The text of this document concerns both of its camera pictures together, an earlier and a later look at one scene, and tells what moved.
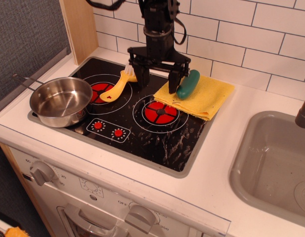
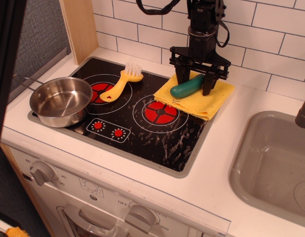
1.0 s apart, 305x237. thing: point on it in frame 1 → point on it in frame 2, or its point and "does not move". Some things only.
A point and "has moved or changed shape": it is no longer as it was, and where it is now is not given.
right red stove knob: x=118 y=133 does not move
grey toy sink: x=270 y=170 does not move
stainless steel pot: x=59 y=102 does not move
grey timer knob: x=41 y=172 does not move
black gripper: x=159 y=53 → x=201 y=54
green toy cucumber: x=188 y=84 has moved or changed shape
